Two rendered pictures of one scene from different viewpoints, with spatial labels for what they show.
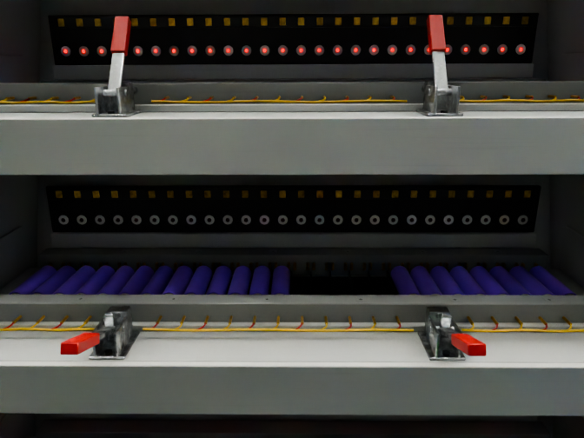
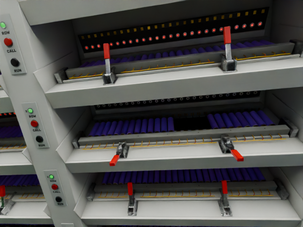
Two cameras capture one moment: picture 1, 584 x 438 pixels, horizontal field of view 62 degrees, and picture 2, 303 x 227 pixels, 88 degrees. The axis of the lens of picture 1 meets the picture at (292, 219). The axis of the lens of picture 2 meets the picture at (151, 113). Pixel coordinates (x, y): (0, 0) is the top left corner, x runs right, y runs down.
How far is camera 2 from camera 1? 0.12 m
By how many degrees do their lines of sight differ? 18
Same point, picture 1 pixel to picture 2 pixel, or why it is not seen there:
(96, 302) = (115, 138)
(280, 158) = (169, 93)
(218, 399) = (156, 166)
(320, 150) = (183, 89)
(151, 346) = (134, 152)
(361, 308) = (199, 135)
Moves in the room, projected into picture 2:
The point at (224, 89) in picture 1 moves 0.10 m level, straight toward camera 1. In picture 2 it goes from (145, 64) to (146, 61)
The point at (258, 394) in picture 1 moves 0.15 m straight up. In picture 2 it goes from (168, 165) to (162, 109)
